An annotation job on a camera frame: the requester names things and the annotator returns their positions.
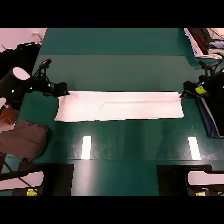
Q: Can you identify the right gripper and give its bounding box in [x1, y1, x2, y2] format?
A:
[179, 80, 210, 99]

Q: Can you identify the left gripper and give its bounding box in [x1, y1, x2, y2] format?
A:
[49, 81, 71, 99]

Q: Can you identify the white shirt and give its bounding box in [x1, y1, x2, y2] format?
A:
[53, 90, 185, 123]

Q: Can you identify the navy garment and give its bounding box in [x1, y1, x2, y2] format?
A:
[194, 96, 222, 140]

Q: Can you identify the heap of clothes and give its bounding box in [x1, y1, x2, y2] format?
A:
[183, 28, 224, 61]

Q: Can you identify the brown garment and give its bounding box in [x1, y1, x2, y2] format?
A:
[0, 119, 50, 160]

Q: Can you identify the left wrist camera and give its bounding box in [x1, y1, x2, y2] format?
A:
[35, 58, 54, 85]

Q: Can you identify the black cable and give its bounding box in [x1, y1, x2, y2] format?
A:
[2, 159, 42, 196]

